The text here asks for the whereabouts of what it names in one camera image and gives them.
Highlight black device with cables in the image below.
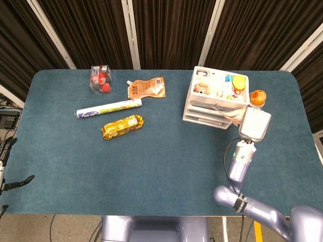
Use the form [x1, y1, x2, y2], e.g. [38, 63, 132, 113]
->
[0, 99, 22, 131]

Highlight white plastic wrap roll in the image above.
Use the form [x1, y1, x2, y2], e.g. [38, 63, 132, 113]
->
[74, 98, 142, 119]

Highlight cream mesh cloth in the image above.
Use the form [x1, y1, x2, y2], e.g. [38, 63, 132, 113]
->
[212, 105, 247, 127]

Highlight orange jelly cup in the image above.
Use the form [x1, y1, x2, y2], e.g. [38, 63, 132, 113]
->
[249, 89, 267, 109]

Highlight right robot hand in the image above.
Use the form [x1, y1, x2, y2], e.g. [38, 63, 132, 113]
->
[238, 106, 272, 143]

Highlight brown nuts in organizer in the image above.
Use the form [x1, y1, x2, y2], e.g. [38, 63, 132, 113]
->
[193, 82, 211, 95]

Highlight blue table mat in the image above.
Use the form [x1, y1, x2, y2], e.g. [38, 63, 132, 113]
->
[2, 69, 321, 217]

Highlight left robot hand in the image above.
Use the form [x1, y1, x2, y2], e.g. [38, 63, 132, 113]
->
[0, 138, 35, 196]

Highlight yellow round toy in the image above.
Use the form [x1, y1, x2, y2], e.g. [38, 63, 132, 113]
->
[232, 75, 246, 90]

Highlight dark brown curtain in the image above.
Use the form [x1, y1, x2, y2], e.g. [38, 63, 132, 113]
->
[0, 0, 323, 133]

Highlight white plastic drawer organizer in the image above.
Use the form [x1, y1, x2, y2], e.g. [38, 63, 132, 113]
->
[182, 66, 250, 130]

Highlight orange spout pouch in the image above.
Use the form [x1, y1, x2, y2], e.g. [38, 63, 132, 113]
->
[126, 77, 167, 99]

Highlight clear box with red candies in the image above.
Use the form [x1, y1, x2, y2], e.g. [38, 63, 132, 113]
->
[90, 65, 113, 95]

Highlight gold biscuit packet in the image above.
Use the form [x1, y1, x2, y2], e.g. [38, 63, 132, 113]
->
[101, 114, 145, 141]

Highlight blue-grey robot torso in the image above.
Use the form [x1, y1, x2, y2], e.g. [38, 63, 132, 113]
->
[100, 215, 210, 242]

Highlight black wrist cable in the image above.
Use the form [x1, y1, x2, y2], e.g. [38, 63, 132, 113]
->
[224, 137, 247, 242]

